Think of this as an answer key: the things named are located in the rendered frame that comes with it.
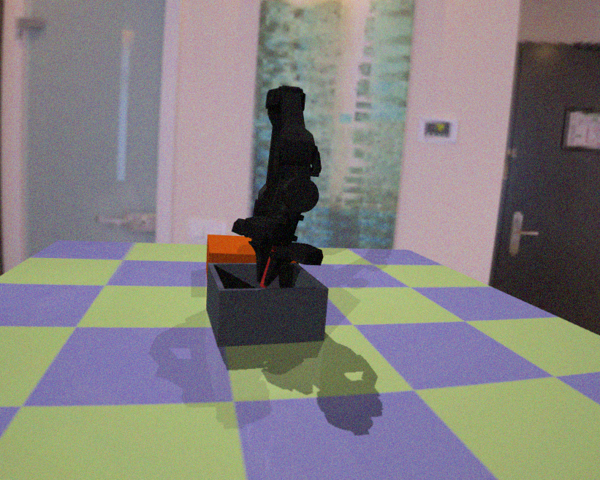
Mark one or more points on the red peg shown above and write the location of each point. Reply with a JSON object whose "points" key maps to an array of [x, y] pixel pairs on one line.
{"points": [[263, 277]]}

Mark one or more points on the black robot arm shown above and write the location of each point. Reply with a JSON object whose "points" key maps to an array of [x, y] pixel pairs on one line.
{"points": [[289, 171]]}

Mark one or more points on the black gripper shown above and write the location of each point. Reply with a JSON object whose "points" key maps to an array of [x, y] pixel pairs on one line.
{"points": [[286, 252]]}

